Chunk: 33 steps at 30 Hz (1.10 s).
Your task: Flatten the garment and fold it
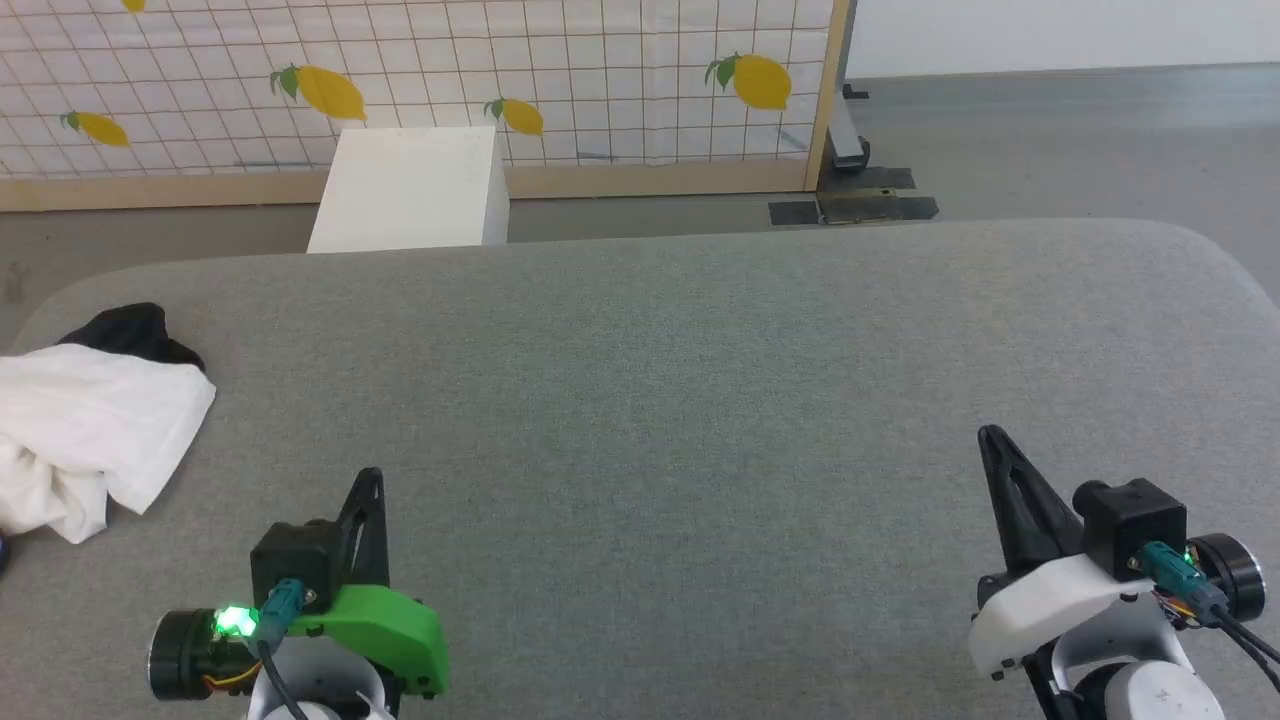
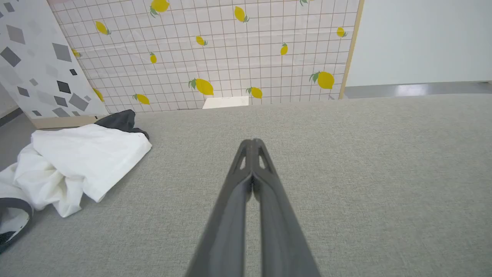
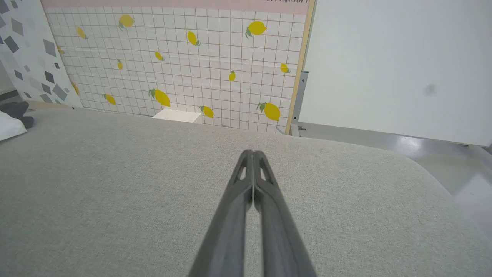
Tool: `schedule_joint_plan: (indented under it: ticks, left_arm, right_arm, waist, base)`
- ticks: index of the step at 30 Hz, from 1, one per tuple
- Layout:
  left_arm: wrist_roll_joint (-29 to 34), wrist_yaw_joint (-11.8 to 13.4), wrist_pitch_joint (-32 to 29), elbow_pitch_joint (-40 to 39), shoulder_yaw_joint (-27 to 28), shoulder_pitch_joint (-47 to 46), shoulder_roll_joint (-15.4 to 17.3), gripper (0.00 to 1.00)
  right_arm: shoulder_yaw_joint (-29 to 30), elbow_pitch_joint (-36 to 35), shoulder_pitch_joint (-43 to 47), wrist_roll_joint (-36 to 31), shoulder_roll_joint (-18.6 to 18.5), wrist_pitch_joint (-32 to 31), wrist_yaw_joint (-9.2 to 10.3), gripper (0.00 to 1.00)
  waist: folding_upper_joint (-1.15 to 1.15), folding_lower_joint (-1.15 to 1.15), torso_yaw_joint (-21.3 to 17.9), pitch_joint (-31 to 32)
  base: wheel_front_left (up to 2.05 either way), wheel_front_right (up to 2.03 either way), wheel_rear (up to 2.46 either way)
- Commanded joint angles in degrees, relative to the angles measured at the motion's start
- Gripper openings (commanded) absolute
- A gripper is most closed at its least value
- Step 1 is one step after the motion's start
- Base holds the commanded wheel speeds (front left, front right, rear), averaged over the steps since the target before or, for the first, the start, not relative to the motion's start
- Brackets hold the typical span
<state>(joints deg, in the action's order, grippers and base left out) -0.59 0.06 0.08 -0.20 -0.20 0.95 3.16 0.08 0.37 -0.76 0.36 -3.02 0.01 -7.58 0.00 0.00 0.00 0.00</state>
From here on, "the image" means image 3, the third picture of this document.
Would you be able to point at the white partition board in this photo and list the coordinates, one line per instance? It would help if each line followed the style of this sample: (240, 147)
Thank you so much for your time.
(384, 57)

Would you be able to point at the white box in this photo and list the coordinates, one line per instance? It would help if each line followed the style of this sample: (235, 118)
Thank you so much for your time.
(177, 115)

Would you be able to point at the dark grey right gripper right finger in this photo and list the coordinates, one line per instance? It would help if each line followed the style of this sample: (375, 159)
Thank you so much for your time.
(280, 238)

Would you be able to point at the grey metal post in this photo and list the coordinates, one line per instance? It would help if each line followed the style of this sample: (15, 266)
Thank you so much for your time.
(301, 96)

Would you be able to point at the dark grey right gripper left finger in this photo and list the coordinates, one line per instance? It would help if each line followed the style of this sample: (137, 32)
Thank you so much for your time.
(230, 231)

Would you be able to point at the terrazzo pattern panel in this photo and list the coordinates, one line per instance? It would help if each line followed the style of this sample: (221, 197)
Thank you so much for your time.
(27, 57)

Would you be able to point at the black and white t-shirt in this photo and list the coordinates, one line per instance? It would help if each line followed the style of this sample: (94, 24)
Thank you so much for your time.
(9, 123)

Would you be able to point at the lemon print grid panel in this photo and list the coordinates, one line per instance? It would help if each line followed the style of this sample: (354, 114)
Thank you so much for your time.
(173, 77)

